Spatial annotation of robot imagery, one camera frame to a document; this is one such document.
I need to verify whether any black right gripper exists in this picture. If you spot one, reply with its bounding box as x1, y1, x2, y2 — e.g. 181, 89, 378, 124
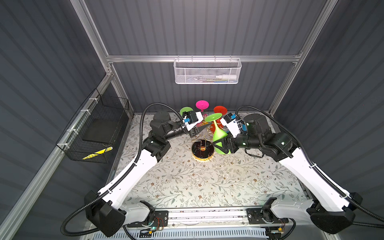
210, 128, 259, 153

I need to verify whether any green wine glass front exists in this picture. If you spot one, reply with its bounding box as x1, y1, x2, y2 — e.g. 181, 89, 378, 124
205, 113, 228, 148

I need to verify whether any green wine glass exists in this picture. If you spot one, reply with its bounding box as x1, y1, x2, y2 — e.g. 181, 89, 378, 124
205, 113, 228, 148
180, 107, 193, 118

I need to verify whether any magenta wine glass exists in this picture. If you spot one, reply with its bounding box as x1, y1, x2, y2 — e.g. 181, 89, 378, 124
196, 100, 209, 119

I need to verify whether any green wine glass back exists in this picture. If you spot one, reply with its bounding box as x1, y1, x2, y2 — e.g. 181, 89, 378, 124
180, 107, 193, 118

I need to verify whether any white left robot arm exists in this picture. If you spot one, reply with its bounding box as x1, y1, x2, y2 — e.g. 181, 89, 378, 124
86, 107, 204, 237

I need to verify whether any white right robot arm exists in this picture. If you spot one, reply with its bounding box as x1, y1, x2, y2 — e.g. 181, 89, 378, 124
213, 113, 356, 234

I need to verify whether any gold wine glass rack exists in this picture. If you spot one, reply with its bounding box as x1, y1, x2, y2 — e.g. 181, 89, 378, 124
192, 138, 216, 162

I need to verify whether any red wine glass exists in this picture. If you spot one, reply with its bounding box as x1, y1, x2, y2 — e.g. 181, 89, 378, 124
209, 105, 228, 134

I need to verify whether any white marker in basket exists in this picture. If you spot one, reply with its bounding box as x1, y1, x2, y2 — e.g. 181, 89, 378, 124
215, 75, 238, 81

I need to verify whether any white perforated vent cover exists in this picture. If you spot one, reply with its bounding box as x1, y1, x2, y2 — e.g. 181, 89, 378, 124
92, 227, 268, 240

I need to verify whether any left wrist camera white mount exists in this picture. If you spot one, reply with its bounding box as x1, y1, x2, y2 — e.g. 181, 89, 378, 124
183, 111, 204, 130

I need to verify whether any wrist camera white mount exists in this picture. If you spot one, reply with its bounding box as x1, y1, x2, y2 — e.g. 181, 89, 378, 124
221, 113, 242, 138
183, 111, 204, 130

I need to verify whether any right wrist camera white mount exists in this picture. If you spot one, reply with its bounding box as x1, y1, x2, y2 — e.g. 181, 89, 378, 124
221, 113, 242, 138

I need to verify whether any white wire mesh basket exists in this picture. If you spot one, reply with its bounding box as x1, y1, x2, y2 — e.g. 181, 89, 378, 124
173, 57, 242, 85

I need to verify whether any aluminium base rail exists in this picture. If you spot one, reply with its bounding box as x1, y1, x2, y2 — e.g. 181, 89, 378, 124
125, 204, 289, 232

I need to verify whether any black wire basket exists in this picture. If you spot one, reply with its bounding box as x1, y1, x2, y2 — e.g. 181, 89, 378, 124
57, 91, 130, 164

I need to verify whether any left black corrugated cable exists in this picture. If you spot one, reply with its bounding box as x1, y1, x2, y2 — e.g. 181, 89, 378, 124
59, 102, 184, 237

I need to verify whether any black corrugated cable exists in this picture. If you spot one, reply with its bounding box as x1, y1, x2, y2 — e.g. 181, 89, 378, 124
234, 105, 384, 229
59, 102, 184, 237

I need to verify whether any right black corrugated cable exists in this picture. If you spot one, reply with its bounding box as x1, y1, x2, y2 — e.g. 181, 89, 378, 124
234, 105, 384, 229

